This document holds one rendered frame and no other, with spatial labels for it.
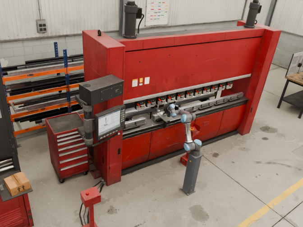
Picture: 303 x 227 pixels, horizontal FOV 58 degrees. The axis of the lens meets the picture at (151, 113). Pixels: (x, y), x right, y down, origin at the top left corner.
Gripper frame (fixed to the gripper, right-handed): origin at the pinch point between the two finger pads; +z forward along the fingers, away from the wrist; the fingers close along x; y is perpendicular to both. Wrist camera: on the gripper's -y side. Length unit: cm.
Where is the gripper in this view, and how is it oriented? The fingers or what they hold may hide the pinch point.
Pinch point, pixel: (164, 114)
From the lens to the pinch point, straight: 460.0
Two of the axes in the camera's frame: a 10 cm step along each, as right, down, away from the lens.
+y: -2.9, -9.2, 2.6
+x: -8.9, 1.6, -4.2
